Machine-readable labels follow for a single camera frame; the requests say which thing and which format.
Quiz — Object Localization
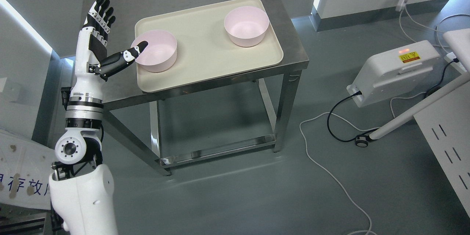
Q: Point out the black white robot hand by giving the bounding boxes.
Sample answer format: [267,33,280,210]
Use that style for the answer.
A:
[75,0,148,81]

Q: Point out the white sign with blue characters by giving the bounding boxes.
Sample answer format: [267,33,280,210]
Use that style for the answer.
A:
[0,130,55,210]

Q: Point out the white humanoid robot arm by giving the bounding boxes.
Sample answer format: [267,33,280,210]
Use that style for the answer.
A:
[49,73,118,235]

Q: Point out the white perforated panel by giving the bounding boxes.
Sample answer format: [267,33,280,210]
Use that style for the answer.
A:
[414,83,470,213]

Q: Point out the black power cable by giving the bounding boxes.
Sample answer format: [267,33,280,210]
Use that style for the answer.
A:
[327,58,458,143]

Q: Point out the white power unit box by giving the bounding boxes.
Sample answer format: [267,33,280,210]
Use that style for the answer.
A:
[346,40,440,108]

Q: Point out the white floor cable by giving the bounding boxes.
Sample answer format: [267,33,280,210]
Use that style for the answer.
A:
[299,92,426,235]

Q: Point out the pink bowl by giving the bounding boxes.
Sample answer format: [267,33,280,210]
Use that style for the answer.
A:
[224,6,270,47]
[131,30,177,72]

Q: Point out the stainless steel table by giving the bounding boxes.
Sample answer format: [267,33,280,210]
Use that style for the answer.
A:
[83,0,309,176]

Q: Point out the white stand leg with caster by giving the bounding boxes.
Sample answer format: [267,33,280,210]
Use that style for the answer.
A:
[354,72,470,148]

